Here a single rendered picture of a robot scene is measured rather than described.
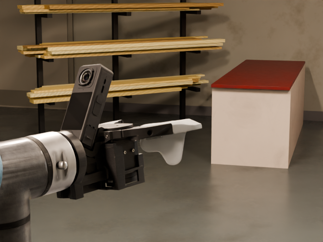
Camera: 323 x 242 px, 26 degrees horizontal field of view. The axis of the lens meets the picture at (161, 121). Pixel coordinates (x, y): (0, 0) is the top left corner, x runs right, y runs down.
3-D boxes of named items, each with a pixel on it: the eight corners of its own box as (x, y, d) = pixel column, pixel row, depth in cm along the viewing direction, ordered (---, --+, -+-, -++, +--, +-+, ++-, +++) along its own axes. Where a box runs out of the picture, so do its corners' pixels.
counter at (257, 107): (303, 123, 858) (305, 61, 843) (287, 170, 640) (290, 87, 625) (244, 120, 876) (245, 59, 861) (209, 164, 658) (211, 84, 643)
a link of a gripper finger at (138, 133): (167, 133, 97) (105, 141, 95) (166, 121, 97) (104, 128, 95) (176, 137, 92) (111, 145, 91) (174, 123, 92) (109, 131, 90)
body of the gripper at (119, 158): (110, 178, 100) (44, 197, 91) (104, 119, 99) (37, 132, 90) (150, 181, 95) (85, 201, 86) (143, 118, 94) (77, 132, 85)
